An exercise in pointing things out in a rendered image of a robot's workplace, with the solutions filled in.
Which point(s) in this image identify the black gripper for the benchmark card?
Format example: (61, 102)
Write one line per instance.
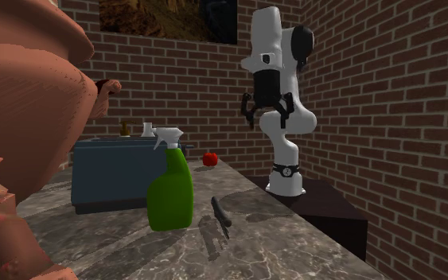
(266, 88)

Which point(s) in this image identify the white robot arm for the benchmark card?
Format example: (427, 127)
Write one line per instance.
(285, 163)

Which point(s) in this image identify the black pen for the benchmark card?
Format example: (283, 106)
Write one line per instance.
(221, 211)

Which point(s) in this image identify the dark robot stand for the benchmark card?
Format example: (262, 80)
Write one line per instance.
(324, 217)

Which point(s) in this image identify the green spray bottle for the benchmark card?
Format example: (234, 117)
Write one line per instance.
(170, 190)

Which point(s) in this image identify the brass soap dispenser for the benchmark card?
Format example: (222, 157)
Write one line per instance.
(125, 128)

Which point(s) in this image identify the blue toaster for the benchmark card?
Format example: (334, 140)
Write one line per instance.
(111, 174)

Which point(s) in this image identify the dark landscape wall picture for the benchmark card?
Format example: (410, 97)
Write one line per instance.
(169, 19)

